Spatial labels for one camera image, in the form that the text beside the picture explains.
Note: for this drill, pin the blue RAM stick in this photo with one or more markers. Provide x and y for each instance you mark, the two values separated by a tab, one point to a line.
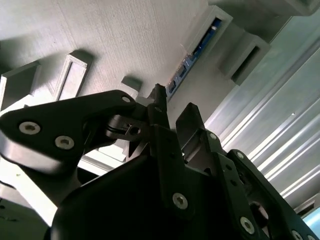
180	75

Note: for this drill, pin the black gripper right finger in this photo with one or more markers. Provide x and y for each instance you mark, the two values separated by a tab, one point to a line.
225	170

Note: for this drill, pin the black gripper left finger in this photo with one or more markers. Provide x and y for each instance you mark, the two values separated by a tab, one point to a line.
62	120

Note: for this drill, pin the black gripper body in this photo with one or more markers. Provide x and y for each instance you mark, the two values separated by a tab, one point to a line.
112	212

